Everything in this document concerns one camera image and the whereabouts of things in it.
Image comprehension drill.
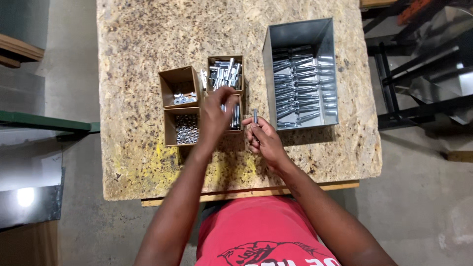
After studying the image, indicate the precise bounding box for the person's left hand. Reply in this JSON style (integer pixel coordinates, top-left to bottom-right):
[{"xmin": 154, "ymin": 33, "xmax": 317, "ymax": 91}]
[{"xmin": 198, "ymin": 86, "xmax": 239, "ymax": 148}]

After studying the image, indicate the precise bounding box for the person's right hand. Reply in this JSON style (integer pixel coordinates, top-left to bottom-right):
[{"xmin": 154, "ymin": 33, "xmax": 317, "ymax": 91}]
[{"xmin": 242, "ymin": 116, "xmax": 290, "ymax": 167}]

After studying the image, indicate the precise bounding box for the pile of silver bolts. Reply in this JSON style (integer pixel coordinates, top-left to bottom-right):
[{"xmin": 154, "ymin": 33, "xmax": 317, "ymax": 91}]
[{"xmin": 221, "ymin": 103, "xmax": 241, "ymax": 130}]

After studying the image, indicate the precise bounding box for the cardboard box with bolts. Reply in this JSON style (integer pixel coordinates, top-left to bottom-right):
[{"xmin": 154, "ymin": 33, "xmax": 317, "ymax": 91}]
[{"xmin": 220, "ymin": 94, "xmax": 244, "ymax": 134}]

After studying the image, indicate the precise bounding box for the cardboard box with sleeves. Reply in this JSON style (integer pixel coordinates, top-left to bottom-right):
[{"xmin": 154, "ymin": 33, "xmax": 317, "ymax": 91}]
[{"xmin": 206, "ymin": 55, "xmax": 245, "ymax": 93}]

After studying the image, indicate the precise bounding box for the pile of silver sleeves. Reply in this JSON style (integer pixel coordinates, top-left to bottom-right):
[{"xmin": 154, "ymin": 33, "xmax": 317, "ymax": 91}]
[{"xmin": 208, "ymin": 58, "xmax": 242, "ymax": 89}]

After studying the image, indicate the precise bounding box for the pile of silver washers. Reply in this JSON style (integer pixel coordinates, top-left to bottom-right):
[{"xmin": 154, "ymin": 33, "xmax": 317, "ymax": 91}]
[{"xmin": 173, "ymin": 92, "xmax": 198, "ymax": 105}]

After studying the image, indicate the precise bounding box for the cardboard box with washers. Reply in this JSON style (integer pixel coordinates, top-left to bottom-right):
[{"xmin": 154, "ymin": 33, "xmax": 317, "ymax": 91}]
[{"xmin": 158, "ymin": 66, "xmax": 202, "ymax": 109}]

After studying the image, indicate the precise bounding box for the pile of silver nuts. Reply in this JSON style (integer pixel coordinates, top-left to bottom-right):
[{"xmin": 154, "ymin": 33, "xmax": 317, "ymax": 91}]
[{"xmin": 175, "ymin": 114, "xmax": 200, "ymax": 145}]

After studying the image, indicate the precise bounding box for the cardboard box with nuts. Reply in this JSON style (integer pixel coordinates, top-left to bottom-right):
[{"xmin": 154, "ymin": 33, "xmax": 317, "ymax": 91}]
[{"xmin": 164, "ymin": 107, "xmax": 202, "ymax": 147}]

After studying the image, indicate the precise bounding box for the row of assembled anchor bolts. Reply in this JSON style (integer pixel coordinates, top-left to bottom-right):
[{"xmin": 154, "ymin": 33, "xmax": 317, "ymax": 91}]
[{"xmin": 272, "ymin": 45, "xmax": 338, "ymax": 129}]

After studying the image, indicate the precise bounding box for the grey sheet metal bin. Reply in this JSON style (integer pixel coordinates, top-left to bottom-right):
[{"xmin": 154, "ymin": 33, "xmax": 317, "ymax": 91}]
[{"xmin": 262, "ymin": 17, "xmax": 339, "ymax": 131}]

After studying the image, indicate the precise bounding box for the person's red printed shirt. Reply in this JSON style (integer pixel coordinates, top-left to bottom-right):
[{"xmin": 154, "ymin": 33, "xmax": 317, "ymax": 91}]
[{"xmin": 195, "ymin": 195, "xmax": 341, "ymax": 266}]

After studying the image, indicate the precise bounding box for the black metal rack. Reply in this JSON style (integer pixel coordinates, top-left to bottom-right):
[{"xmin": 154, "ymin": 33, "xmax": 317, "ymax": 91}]
[{"xmin": 360, "ymin": 0, "xmax": 473, "ymax": 131}]

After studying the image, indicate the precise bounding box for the green metal bench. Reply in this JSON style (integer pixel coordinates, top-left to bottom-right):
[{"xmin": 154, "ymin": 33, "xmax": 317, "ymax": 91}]
[{"xmin": 0, "ymin": 110, "xmax": 101, "ymax": 134}]

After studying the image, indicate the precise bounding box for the wooden shelf board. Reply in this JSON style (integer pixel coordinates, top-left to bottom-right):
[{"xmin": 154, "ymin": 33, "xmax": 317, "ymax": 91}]
[{"xmin": 0, "ymin": 33, "xmax": 45, "ymax": 69}]

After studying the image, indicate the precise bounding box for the sheet metal stack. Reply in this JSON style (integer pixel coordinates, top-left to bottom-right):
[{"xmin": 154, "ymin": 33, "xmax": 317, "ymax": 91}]
[{"xmin": 0, "ymin": 127, "xmax": 66, "ymax": 230}]

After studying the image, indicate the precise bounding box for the wooden workbench frame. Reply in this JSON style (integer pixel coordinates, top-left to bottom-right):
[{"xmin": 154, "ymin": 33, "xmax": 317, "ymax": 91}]
[{"xmin": 141, "ymin": 180, "xmax": 360, "ymax": 207}]

